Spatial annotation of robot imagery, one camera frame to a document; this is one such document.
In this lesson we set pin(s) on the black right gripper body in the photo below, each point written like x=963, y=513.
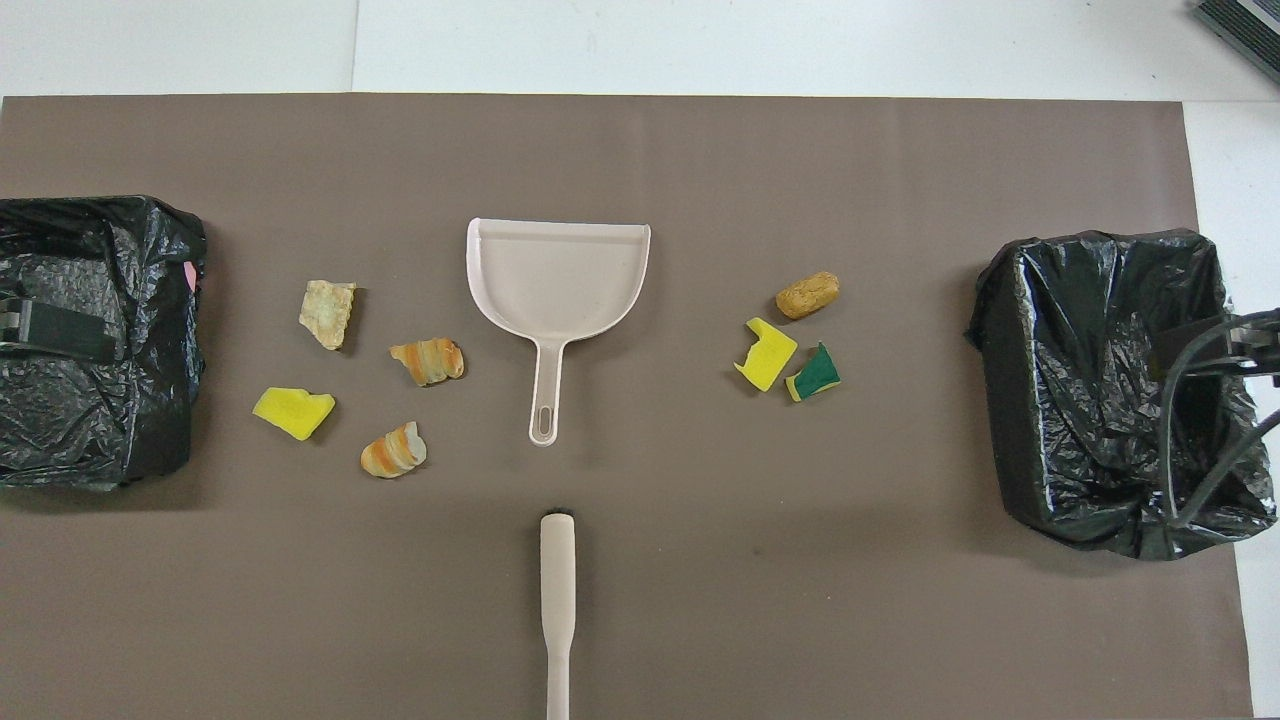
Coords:
x=1262, y=345

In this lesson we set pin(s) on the plain yellow sponge piece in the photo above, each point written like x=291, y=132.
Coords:
x=293, y=412

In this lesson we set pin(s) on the pale beige sponge scrap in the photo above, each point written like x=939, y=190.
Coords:
x=327, y=312

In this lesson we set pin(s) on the orange striped sponge scrap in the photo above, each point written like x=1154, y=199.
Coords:
x=393, y=452
x=430, y=362

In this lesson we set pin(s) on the green and yellow sponge piece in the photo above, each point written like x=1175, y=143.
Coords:
x=815, y=375

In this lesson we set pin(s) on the brown oval sponge lump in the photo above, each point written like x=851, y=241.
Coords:
x=807, y=296

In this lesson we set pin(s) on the notched yellow sponge piece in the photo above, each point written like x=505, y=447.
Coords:
x=768, y=358

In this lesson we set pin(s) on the beige plastic dustpan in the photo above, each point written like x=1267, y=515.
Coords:
x=555, y=280

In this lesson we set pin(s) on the beige hand brush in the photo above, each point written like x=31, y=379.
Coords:
x=557, y=580

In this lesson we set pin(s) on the black bag bin pink spot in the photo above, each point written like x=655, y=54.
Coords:
x=100, y=420

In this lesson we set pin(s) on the black bag lined bin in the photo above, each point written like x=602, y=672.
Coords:
x=1080, y=350

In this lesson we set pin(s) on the dark ribbed device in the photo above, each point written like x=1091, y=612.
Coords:
x=1245, y=25

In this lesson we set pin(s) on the brown paper table mat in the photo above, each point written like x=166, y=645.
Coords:
x=700, y=150

